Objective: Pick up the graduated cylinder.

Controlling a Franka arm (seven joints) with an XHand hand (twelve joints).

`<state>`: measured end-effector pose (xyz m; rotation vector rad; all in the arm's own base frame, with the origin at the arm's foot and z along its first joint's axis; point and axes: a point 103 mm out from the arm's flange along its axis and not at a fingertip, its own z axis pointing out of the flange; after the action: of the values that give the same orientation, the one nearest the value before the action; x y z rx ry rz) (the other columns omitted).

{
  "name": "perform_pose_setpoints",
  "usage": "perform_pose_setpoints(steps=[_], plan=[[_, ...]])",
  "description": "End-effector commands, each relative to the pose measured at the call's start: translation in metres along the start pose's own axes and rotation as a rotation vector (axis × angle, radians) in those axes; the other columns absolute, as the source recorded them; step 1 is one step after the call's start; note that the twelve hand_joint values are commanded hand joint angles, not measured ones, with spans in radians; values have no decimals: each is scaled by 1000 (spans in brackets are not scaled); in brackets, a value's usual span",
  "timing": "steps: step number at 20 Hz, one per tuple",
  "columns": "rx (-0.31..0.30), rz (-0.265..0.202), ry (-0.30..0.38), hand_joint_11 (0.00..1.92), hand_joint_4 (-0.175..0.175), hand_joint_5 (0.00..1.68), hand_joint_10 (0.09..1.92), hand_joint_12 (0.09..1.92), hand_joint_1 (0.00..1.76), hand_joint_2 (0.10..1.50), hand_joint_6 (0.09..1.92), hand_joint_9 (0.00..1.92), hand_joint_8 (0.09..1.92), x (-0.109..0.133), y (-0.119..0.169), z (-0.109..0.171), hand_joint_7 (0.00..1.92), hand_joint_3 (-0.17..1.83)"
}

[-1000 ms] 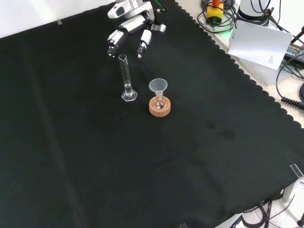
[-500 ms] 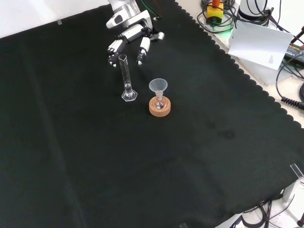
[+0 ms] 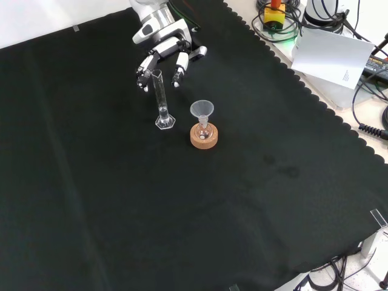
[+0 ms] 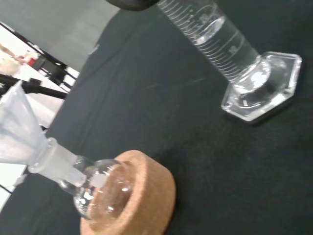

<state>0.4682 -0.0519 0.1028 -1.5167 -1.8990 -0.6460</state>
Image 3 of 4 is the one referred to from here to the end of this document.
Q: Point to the black bench cloth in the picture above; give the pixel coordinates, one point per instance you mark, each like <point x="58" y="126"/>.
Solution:
<point x="121" y="197"/>

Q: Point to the black power adapter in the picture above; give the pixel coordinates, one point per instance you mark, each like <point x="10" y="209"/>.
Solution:
<point x="377" y="65"/>

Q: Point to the clear plastic funnel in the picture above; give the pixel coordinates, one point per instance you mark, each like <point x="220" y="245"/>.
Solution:
<point x="202" y="109"/>

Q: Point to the grey tape strip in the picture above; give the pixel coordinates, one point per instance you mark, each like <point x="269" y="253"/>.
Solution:
<point x="76" y="28"/>

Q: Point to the clear glass graduated cylinder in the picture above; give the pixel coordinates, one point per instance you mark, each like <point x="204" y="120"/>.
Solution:
<point x="160" y="91"/>

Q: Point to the yellow stop button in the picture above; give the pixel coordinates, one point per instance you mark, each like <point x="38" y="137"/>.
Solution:
<point x="274" y="16"/>

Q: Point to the black and white wrist camera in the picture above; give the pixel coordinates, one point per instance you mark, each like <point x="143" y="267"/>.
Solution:
<point x="199" y="52"/>

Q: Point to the pale board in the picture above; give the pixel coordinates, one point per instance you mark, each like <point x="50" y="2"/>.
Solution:
<point x="327" y="57"/>

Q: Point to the small round-bottom glass flask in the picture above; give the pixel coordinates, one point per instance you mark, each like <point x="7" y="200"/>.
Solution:
<point x="203" y="132"/>

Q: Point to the clear cloth clip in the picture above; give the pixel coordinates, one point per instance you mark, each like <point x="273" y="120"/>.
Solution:
<point x="379" y="216"/>

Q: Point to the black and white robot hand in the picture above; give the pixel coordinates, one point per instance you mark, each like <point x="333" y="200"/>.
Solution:
<point x="169" y="30"/>

